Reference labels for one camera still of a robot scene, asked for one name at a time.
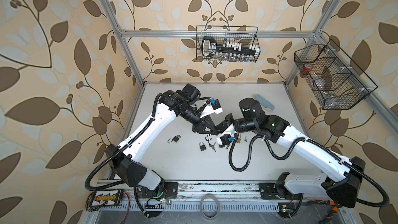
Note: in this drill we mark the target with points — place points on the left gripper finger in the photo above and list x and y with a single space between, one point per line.
213 127
207 131

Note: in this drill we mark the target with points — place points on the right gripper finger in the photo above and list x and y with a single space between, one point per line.
222 127
227 120

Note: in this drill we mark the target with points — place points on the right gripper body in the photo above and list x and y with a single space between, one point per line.
235 122

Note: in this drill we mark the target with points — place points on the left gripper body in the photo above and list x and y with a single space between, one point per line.
199 126

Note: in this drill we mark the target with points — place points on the black padlock with keys bottom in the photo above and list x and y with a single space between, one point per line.
203 147

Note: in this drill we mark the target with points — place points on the black padlock with keys top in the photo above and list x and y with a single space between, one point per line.
208 137

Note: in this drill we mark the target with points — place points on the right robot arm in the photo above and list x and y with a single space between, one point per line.
340 178

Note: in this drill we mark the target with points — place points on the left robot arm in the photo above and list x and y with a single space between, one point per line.
125 158

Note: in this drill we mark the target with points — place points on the black padlock left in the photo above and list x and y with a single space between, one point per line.
174 139

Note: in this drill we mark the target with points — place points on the light blue stapler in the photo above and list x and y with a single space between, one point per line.
264 102

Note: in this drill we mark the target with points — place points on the black tool rack in basket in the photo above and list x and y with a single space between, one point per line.
209 47

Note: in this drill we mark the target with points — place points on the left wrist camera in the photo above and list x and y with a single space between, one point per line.
213 107

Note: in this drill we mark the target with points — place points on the back wire basket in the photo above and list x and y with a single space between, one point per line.
243 34

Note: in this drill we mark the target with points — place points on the wire basket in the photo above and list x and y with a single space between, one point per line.
338 81
243 34

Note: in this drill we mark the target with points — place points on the right wire basket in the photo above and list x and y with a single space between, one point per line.
338 81

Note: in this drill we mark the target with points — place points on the terminal board with wires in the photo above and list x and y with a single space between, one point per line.
104 198

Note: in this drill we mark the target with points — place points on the orange handled pliers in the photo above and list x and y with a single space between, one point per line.
333 209

